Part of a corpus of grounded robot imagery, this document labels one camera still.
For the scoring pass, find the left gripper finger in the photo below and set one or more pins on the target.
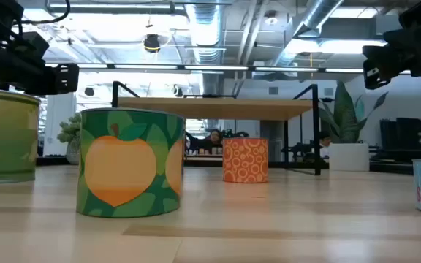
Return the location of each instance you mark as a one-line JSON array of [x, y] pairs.
[[66, 78]]

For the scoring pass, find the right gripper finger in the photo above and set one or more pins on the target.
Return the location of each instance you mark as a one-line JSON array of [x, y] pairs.
[[378, 65]]

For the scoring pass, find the light green can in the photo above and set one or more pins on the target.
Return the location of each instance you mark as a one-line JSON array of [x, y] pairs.
[[6, 139]]

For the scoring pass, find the green can with peach print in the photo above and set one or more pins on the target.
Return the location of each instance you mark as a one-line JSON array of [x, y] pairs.
[[123, 171]]

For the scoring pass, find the orange can with circle print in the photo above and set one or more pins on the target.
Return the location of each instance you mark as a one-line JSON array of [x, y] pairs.
[[245, 160]]

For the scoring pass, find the small black round ceiling lamp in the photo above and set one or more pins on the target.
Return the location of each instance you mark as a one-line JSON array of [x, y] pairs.
[[177, 91], [89, 91]]

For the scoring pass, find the black background monitors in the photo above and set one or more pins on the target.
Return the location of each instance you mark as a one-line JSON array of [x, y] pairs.
[[409, 133]]

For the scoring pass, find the black hanging ceiling lamp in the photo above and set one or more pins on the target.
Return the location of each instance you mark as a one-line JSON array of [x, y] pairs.
[[152, 44]]

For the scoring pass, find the person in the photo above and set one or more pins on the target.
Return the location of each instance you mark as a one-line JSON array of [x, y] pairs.
[[215, 138], [324, 142]]

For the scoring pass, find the teal plant in white pot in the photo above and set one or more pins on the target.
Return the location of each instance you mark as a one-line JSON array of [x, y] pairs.
[[347, 157]]

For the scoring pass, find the black background desk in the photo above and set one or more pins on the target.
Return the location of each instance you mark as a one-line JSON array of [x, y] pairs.
[[397, 160]]

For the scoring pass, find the long ceiling light strip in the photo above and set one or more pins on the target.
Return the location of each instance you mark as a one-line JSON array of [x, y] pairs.
[[214, 68]]

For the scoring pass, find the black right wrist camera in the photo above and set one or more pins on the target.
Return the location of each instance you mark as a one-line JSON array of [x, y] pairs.
[[400, 38]]

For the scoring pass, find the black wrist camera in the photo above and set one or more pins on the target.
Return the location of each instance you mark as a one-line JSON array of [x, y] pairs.
[[400, 38], [31, 45]]

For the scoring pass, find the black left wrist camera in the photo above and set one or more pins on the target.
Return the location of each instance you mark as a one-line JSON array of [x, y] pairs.
[[31, 45]]

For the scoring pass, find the silver ribbed ventilation duct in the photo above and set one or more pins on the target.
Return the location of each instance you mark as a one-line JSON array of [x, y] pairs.
[[316, 14], [206, 29]]

